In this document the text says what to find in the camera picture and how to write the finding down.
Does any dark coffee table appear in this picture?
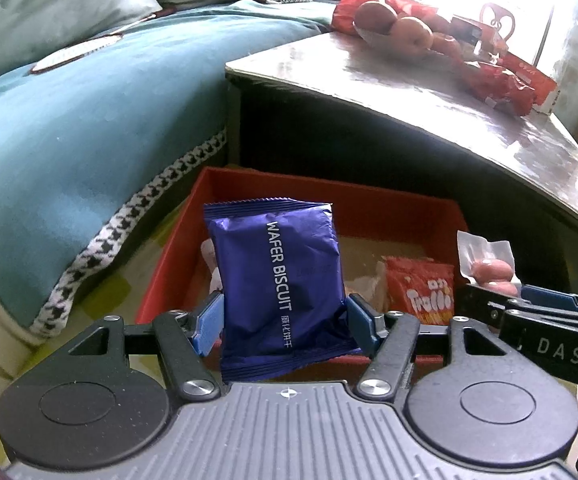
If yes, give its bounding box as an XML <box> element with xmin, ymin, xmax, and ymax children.
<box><xmin>225</xmin><ymin>30</ymin><xmax>578</xmax><ymax>311</ymax></box>

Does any teal sofa cover houndstooth trim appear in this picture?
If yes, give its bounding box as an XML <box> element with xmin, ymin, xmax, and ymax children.
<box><xmin>0</xmin><ymin>0</ymin><xmax>335</xmax><ymax>346</ymax></box>

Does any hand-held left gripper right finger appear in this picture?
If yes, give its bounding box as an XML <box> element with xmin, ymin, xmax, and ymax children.
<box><xmin>345</xmin><ymin>294</ymin><xmax>515</xmax><ymax>401</ymax></box>

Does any large grey-green cushion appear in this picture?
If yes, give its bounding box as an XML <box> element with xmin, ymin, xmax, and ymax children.
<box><xmin>0</xmin><ymin>0</ymin><xmax>162</xmax><ymax>88</ymax></box>

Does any crumpled red packet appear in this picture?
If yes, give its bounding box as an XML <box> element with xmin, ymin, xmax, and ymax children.
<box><xmin>462</xmin><ymin>60</ymin><xmax>537</xmax><ymax>118</ymax></box>

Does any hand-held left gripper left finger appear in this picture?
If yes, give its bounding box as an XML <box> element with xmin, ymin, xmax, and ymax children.
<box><xmin>49</xmin><ymin>290</ymin><xmax>227</xmax><ymax>401</ymax></box>

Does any blue wafer biscuit packet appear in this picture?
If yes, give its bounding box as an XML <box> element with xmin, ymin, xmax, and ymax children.
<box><xmin>203</xmin><ymin>199</ymin><xmax>365</xmax><ymax>383</ymax></box>

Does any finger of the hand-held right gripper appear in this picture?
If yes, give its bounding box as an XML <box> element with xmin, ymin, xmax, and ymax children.
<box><xmin>456</xmin><ymin>284</ymin><xmax>511</xmax><ymax>333</ymax></box>
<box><xmin>506</xmin><ymin>285</ymin><xmax>578</xmax><ymax>317</ymax></box>

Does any clear sausage packet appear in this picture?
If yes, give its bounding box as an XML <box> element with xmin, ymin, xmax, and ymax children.
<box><xmin>456</xmin><ymin>230</ymin><xmax>522</xmax><ymax>297</ymax></box>

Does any long red carton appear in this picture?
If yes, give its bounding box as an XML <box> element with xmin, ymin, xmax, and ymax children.
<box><xmin>499</xmin><ymin>52</ymin><xmax>559</xmax><ymax>116</ymax></box>

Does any green checked tablecloth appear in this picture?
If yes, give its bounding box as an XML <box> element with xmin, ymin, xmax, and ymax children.
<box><xmin>0</xmin><ymin>220</ymin><xmax>205</xmax><ymax>466</ymax></box>

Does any red gummy candy packet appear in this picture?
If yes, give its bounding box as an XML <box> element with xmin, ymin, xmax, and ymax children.
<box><xmin>384</xmin><ymin>256</ymin><xmax>456</xmax><ymax>326</ymax></box>

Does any red apple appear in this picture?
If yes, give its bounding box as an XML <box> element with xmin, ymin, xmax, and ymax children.
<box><xmin>354</xmin><ymin>1</ymin><xmax>398</xmax><ymax>32</ymax></box>
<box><xmin>431</xmin><ymin>32</ymin><xmax>464</xmax><ymax>59</ymax></box>
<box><xmin>391</xmin><ymin>16</ymin><xmax>435</xmax><ymax>52</ymax></box>

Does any red storage box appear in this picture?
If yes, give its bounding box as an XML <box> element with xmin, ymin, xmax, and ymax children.
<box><xmin>135</xmin><ymin>166</ymin><xmax>470</xmax><ymax>366</ymax></box>

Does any red gift box with handle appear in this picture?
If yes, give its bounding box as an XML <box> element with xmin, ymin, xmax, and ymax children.
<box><xmin>452</xmin><ymin>2</ymin><xmax>516</xmax><ymax>58</ymax></box>

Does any white fruit plate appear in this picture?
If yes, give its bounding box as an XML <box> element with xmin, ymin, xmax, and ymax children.
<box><xmin>354</xmin><ymin>24</ymin><xmax>466</xmax><ymax>62</ymax></box>

